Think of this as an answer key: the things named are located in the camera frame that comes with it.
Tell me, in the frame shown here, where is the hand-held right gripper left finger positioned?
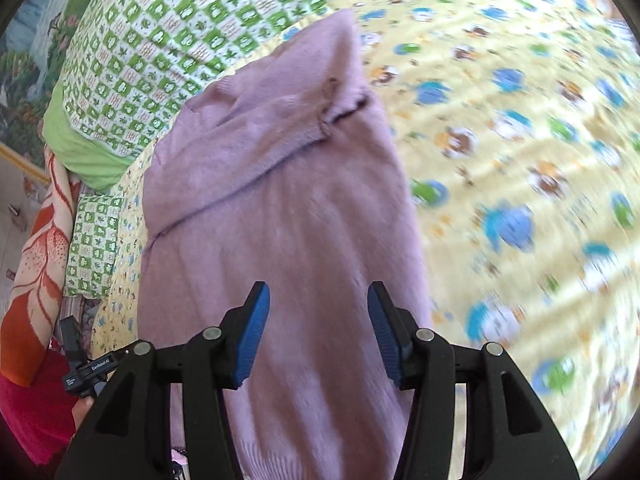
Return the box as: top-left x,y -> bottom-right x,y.
55,281 -> 271,480

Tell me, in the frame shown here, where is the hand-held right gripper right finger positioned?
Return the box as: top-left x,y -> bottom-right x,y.
367,281 -> 581,480

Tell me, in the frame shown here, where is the purple knit sweater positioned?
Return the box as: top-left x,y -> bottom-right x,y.
135,8 -> 433,480

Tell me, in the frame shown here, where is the person's left hand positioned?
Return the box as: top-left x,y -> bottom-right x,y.
71,397 -> 96,426

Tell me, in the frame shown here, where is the grey patterned bed sheet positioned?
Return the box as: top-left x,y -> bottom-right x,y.
60,295 -> 108,356

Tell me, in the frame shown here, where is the red cloth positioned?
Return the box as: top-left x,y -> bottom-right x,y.
0,350 -> 91,467

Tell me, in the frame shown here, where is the orange floral blanket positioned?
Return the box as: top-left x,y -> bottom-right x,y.
0,150 -> 83,388

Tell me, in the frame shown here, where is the small green checked pillow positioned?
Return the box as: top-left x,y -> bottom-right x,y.
62,192 -> 126,301

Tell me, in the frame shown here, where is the yellow bear print quilt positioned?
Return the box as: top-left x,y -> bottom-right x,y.
90,0 -> 640,480

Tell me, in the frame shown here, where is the green checkered large pillow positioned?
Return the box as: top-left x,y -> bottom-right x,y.
42,0 -> 396,193

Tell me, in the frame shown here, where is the landscape wall poster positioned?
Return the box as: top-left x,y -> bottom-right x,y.
0,0 -> 101,186

